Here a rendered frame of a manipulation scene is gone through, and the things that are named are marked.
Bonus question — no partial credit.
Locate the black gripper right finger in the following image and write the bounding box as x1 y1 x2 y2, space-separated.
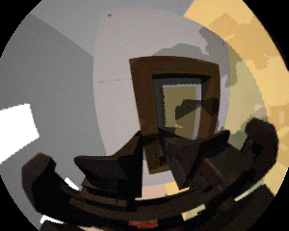
157 128 230 191

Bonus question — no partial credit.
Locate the dark brown picture frame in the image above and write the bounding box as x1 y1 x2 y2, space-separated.
129 55 221 174

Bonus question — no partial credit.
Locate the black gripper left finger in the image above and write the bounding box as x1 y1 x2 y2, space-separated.
74 131 144 199

